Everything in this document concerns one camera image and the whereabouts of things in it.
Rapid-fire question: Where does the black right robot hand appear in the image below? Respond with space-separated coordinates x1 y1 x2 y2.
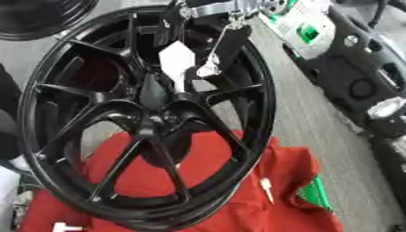
157 0 256 90

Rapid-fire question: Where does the black spoked wheel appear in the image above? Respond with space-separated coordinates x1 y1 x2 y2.
17 5 279 232

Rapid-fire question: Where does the green cloth piece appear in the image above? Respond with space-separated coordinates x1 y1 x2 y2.
295 175 334 212

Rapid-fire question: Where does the black round tyre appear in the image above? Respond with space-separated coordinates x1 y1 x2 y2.
0 0 101 42

